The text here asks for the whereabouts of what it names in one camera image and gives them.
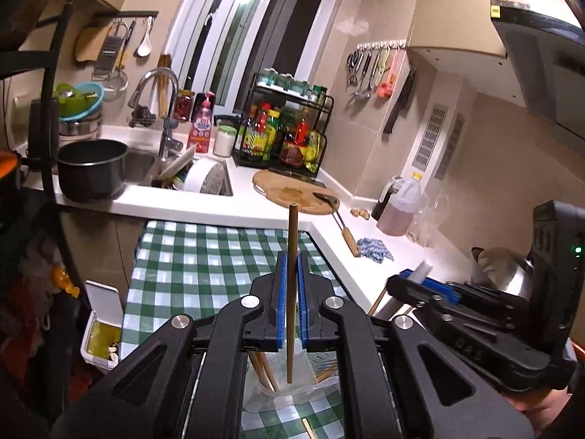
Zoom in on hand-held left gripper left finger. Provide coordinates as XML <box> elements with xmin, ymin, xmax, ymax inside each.
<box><xmin>50</xmin><ymin>251</ymin><xmax>290</xmax><ymax>439</ymax></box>

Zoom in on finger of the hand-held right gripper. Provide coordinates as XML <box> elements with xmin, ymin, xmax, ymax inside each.
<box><xmin>400</xmin><ymin>269</ymin><xmax>460</xmax><ymax>305</ymax></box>
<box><xmin>386</xmin><ymin>275</ymin><xmax>448</xmax><ymax>326</ymax></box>

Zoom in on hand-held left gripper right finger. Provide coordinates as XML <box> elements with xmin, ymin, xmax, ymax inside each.
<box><xmin>298</xmin><ymin>251</ymin><xmax>536</xmax><ymax>439</ymax></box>

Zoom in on white handled metal fork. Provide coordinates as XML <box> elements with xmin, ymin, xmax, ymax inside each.
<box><xmin>410</xmin><ymin>260</ymin><xmax>434</xmax><ymax>284</ymax></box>

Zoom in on clear plastic container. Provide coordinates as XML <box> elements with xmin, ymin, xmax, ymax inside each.
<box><xmin>242</xmin><ymin>352</ymin><xmax>343</xmax><ymax>414</ymax></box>

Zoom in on person's right hand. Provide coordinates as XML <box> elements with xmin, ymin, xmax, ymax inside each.
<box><xmin>505</xmin><ymin>384</ymin><xmax>577</xmax><ymax>439</ymax></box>

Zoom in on stainless steel kettle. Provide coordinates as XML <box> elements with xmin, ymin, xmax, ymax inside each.
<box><xmin>471</xmin><ymin>246</ymin><xmax>535</xmax><ymax>300</ymax></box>

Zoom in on blue knitted cloth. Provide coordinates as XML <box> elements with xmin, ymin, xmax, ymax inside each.
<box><xmin>356</xmin><ymin>237</ymin><xmax>395</xmax><ymax>264</ymax></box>

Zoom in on clear empty plastic bottle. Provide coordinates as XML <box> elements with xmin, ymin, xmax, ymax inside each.
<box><xmin>409</xmin><ymin>194</ymin><xmax>451</xmax><ymax>248</ymax></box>

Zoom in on plastic jug with brown liquid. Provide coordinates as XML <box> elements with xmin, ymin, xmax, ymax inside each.
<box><xmin>371</xmin><ymin>174</ymin><xmax>423</xmax><ymax>236</ymax></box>

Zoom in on green checkered tablecloth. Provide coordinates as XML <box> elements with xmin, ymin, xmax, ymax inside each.
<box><xmin>121</xmin><ymin>220</ymin><xmax>349</xmax><ymax>439</ymax></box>

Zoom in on round wooden cutting board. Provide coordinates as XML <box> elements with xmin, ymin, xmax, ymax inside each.
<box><xmin>252</xmin><ymin>169</ymin><xmax>340</xmax><ymax>215</ymax></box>

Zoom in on white vent panel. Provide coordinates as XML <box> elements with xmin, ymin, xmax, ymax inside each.
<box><xmin>411</xmin><ymin>103</ymin><xmax>467</xmax><ymax>180</ymax></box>

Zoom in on group of sauce bottles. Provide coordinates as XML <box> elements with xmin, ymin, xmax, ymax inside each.
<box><xmin>240</xmin><ymin>103</ymin><xmax>323</xmax><ymax>170</ymax></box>

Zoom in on white jar with green lid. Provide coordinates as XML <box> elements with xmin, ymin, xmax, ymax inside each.
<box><xmin>213</xmin><ymin>124</ymin><xmax>236</xmax><ymax>157</ymax></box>

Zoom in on white plate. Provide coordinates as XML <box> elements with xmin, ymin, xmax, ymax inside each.
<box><xmin>158</xmin><ymin>144</ymin><xmax>198</xmax><ymax>183</ymax></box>

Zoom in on white lidded trash bin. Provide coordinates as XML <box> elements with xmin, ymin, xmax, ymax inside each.
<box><xmin>81</xmin><ymin>281</ymin><xmax>124</xmax><ymax>370</ymax></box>

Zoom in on black hanging cleaver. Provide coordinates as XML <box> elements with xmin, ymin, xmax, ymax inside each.
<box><xmin>382</xmin><ymin>68</ymin><xmax>418</xmax><ymax>135</ymax></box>

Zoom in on pink dish soap bottle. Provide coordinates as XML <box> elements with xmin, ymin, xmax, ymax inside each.
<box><xmin>187</xmin><ymin>92</ymin><xmax>215</xmax><ymax>154</ymax></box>

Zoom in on steel kitchen sink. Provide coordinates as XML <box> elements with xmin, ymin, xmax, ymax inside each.
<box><xmin>123</xmin><ymin>149</ymin><xmax>234</xmax><ymax>197</ymax></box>

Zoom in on row of spice jars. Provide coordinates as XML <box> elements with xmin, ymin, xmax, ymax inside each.
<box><xmin>258</xmin><ymin>68</ymin><xmax>328</xmax><ymax>101</ymax></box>

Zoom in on dark range hood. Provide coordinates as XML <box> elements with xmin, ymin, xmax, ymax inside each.
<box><xmin>491</xmin><ymin>0</ymin><xmax>585</xmax><ymax>129</ymax></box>

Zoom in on row of hanging kitchen tools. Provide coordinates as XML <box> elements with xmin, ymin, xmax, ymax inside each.
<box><xmin>346</xmin><ymin>40</ymin><xmax>408</xmax><ymax>100</ymax></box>

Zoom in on black cooking pot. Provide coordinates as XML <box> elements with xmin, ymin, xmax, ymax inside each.
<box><xmin>57</xmin><ymin>139</ymin><xmax>129</xmax><ymax>203</ymax></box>

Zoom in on hanging chopstick bundle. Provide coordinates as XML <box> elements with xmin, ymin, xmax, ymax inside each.
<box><xmin>156</xmin><ymin>53</ymin><xmax>173</xmax><ymax>119</ymax></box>

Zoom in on chrome kitchen faucet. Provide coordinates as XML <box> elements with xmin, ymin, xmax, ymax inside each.
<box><xmin>128</xmin><ymin>68</ymin><xmax>184</xmax><ymax>158</ymax></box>

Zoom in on stacked steel bowls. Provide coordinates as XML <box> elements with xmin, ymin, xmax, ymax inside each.
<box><xmin>58</xmin><ymin>116</ymin><xmax>101</xmax><ymax>141</ymax></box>

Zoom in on blue plastic basin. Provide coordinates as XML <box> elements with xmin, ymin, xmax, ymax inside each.
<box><xmin>59</xmin><ymin>82</ymin><xmax>105</xmax><ymax>122</ymax></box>

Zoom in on white framed window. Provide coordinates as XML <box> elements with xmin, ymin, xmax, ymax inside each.
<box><xmin>167</xmin><ymin>0</ymin><xmax>357</xmax><ymax>115</ymax></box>

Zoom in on white hanging ladle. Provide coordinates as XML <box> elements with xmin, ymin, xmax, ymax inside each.
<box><xmin>134</xmin><ymin>17</ymin><xmax>154</xmax><ymax>58</ymax></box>

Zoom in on green plastic colander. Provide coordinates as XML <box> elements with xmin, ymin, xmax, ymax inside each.
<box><xmin>52</xmin><ymin>83</ymin><xmax>92</xmax><ymax>114</ymax></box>

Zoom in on metal box grater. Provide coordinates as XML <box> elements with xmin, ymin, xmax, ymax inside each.
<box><xmin>93</xmin><ymin>23</ymin><xmax>129</xmax><ymax>79</ymax></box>

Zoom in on orange container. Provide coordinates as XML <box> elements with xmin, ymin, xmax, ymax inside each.
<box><xmin>0</xmin><ymin>150</ymin><xmax>21</xmax><ymax>179</ymax></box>

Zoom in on black metal shelf rack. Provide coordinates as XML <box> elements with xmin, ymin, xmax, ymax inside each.
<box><xmin>0</xmin><ymin>0</ymin><xmax>74</xmax><ymax>193</ymax></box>

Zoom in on hanging wooden board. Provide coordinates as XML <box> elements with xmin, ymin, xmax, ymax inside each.
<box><xmin>75</xmin><ymin>26</ymin><xmax>108</xmax><ymax>62</ymax></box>

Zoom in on wooden handled black spatula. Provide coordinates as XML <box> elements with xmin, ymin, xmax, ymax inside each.
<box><xmin>313</xmin><ymin>192</ymin><xmax>362</xmax><ymax>257</ymax></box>

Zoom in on black wire condiment rack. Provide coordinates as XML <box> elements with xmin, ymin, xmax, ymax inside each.
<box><xmin>233</xmin><ymin>73</ymin><xmax>334</xmax><ymax>175</ymax></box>

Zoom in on hanging wire strainer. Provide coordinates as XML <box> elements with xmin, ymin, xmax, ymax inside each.
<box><xmin>103</xmin><ymin>70</ymin><xmax>129</xmax><ymax>100</ymax></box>

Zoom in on black wall hook rail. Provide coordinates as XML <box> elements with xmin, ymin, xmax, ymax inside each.
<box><xmin>94</xmin><ymin>10</ymin><xmax>159</xmax><ymax>21</ymax></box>

